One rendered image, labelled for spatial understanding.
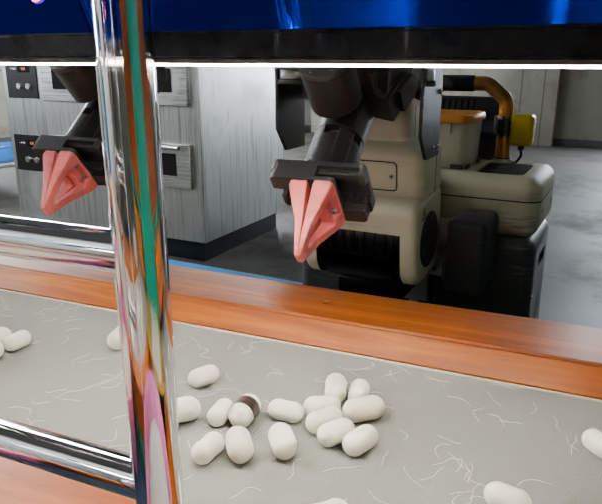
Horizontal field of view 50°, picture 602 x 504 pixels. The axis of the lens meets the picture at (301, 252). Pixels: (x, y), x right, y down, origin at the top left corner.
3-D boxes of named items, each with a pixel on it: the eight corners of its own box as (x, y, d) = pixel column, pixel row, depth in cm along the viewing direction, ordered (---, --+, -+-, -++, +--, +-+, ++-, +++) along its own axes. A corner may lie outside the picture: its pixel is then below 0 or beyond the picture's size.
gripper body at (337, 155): (361, 177, 63) (378, 122, 67) (267, 171, 67) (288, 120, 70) (372, 217, 68) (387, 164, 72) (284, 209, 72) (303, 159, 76)
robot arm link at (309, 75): (420, 89, 75) (357, 76, 79) (407, 5, 66) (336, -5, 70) (371, 164, 70) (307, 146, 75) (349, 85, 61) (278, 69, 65)
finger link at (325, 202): (312, 242, 60) (338, 165, 65) (244, 235, 63) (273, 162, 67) (328, 279, 65) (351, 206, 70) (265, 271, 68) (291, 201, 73)
